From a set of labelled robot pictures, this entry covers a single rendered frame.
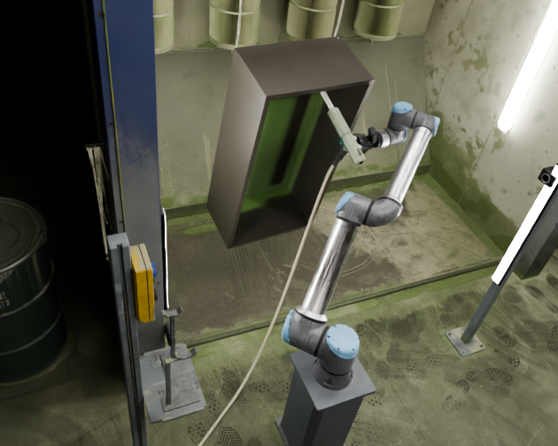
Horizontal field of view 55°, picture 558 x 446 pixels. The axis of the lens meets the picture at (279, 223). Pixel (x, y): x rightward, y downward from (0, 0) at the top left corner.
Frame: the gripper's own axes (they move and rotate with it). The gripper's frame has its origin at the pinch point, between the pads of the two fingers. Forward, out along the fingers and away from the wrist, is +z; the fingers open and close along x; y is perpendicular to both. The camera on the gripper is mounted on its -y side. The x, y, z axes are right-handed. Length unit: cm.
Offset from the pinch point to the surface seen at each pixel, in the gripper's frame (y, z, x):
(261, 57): -7, 24, 51
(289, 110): 40, -9, 49
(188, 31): 89, 2, 156
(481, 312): 77, -92, -95
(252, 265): 149, 3, -1
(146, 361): 46, 111, -54
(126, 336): 2, 122, -51
